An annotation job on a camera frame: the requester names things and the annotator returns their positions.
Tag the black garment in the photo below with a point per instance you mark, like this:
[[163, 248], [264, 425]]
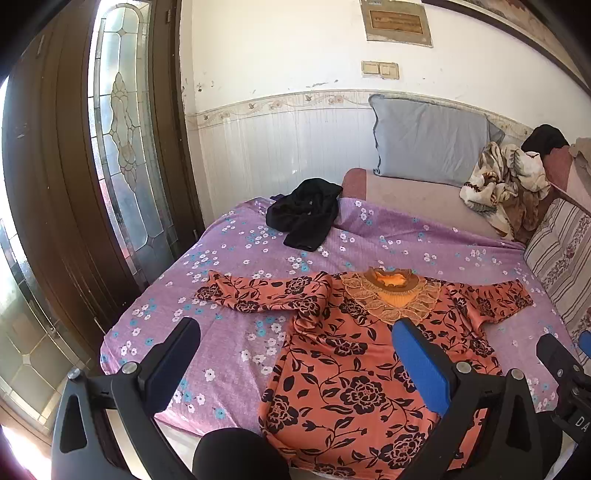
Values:
[[307, 210]]

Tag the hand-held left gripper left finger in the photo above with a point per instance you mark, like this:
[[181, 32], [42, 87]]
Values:
[[173, 355]]

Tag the framed wall plaque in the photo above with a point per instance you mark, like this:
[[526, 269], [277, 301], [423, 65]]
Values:
[[397, 21]]

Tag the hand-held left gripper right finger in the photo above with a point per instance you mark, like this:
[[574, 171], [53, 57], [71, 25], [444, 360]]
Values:
[[422, 364]]

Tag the pink mattress cover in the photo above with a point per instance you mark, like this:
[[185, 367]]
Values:
[[411, 194]]

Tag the beige wall switch panel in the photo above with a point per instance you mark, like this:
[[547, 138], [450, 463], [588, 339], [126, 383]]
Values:
[[379, 69]]

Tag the beige patterned blanket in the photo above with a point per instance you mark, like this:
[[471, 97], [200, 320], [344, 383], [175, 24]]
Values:
[[505, 184]]

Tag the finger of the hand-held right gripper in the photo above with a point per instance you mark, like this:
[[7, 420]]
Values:
[[556, 357]]

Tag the orange black floral shirt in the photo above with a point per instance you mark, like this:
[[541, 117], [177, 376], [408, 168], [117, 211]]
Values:
[[351, 369]]

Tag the black cloth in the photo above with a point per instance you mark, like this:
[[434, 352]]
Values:
[[545, 137]]

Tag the brown stained glass door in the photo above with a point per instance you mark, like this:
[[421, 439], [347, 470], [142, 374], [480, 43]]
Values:
[[92, 161]]

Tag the grey pillow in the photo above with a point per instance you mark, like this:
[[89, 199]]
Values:
[[429, 138]]

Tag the striped floral cushion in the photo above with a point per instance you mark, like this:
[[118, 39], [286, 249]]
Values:
[[561, 249]]

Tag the purple floral bedsheet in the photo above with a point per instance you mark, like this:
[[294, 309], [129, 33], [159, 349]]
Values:
[[231, 286]]

